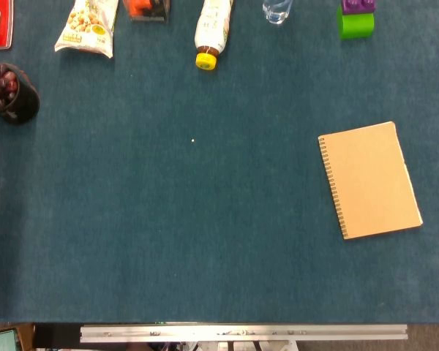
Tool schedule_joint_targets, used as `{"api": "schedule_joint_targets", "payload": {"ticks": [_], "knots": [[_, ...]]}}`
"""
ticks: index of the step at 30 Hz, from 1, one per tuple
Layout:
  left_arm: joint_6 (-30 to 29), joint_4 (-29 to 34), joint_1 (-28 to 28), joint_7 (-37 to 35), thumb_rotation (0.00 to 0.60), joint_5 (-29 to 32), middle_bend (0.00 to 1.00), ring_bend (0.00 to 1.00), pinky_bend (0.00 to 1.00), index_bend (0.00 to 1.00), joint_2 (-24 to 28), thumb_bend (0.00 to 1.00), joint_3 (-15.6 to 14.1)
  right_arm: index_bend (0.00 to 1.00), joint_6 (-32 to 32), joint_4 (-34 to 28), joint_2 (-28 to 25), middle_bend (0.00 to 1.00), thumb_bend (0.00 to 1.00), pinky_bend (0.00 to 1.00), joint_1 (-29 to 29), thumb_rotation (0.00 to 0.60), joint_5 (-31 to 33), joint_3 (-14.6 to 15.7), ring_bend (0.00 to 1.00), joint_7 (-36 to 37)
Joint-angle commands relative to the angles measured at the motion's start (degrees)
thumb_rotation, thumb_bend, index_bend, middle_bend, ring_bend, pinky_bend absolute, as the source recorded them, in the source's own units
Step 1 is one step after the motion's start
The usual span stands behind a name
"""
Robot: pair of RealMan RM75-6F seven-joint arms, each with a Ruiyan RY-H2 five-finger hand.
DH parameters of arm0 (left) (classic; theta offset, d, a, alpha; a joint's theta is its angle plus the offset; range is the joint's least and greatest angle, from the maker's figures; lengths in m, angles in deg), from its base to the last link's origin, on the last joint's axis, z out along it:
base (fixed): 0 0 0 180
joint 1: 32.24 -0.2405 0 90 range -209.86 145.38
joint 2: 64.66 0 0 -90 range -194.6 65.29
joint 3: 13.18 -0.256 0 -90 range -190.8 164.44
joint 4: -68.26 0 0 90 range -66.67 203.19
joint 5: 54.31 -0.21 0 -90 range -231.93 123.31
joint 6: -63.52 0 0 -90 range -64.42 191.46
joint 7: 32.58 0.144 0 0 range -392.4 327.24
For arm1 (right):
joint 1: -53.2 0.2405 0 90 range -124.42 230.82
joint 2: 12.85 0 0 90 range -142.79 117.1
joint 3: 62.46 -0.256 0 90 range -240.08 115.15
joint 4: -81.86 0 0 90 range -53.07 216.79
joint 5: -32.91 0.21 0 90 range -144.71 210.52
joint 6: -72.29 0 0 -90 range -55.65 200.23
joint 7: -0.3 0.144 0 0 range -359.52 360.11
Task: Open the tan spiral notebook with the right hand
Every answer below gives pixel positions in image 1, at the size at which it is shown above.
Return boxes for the kraft cover spiral notebook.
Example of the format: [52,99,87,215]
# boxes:
[318,121,424,241]

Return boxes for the green plastic cylinder block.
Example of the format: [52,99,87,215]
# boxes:
[336,5,375,40]

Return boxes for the purple plastic building brick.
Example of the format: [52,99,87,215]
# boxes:
[340,0,377,15]

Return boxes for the blue carpet table mat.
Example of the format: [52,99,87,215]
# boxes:
[0,0,439,325]

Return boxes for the white bottle yellow cap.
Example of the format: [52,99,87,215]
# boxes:
[194,0,234,71]

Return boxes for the clear glass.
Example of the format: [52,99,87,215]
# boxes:
[262,0,293,26]

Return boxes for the white nut snack bag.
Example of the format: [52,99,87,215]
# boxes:
[54,0,120,59]

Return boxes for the black cup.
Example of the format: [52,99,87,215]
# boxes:
[0,62,41,125]

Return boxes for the dark red cherry bunch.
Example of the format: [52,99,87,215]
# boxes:
[0,60,19,107]

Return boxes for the red flat tray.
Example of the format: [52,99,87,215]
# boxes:
[0,0,15,50]

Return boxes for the teal screen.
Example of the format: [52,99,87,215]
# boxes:
[0,328,19,351]

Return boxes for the aluminium profile rail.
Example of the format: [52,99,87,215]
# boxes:
[79,323,409,344]

